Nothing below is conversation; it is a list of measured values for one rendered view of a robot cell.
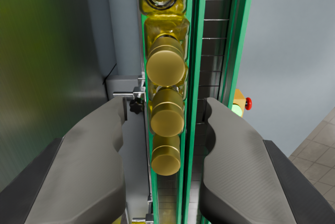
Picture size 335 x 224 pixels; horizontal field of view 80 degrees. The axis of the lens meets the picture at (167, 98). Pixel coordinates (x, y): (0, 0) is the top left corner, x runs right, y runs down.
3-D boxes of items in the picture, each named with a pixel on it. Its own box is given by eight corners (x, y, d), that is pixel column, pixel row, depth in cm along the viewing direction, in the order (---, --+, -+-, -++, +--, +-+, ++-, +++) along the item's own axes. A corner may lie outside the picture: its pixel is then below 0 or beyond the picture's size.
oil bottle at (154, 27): (153, 4, 40) (140, 21, 22) (181, 5, 40) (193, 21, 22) (154, 33, 43) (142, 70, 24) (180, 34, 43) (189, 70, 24)
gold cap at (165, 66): (148, 36, 20) (143, 48, 16) (184, 37, 20) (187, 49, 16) (149, 69, 22) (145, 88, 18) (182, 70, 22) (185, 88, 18)
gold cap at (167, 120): (152, 88, 23) (148, 108, 19) (183, 88, 23) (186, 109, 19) (152, 114, 25) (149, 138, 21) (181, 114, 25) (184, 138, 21)
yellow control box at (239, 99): (216, 87, 64) (222, 99, 57) (240, 87, 64) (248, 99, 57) (214, 106, 67) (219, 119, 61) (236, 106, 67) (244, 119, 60)
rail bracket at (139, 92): (120, 71, 48) (104, 98, 36) (149, 71, 48) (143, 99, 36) (122, 86, 50) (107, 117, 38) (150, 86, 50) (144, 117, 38)
